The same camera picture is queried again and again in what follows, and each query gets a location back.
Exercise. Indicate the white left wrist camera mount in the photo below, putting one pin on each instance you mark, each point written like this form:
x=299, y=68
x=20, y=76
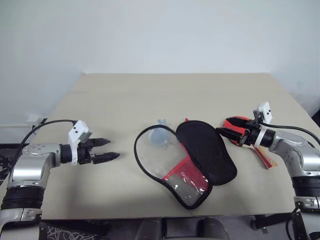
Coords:
x=77, y=131

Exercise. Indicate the white wall socket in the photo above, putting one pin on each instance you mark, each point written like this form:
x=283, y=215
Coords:
x=32, y=117

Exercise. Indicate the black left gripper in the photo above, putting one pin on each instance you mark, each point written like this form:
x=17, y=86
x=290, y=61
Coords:
x=84, y=153

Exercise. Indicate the red black table tennis paddle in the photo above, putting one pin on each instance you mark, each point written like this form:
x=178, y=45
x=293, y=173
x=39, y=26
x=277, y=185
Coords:
x=232, y=124

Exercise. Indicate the black wall plug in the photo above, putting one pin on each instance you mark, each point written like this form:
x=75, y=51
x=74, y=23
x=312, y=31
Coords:
x=42, y=122

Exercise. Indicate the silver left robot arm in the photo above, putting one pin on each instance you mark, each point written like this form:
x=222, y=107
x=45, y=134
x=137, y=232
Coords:
x=32, y=167

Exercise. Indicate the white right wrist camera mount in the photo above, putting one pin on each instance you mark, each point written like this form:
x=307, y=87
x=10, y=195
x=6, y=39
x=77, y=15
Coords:
x=265, y=110

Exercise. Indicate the black red clear paddle case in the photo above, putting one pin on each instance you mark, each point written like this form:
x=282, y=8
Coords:
x=205, y=150

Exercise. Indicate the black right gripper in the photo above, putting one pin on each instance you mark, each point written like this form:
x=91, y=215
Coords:
x=250, y=135

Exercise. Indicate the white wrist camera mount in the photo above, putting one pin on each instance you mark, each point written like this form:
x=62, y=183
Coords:
x=265, y=110
x=77, y=131

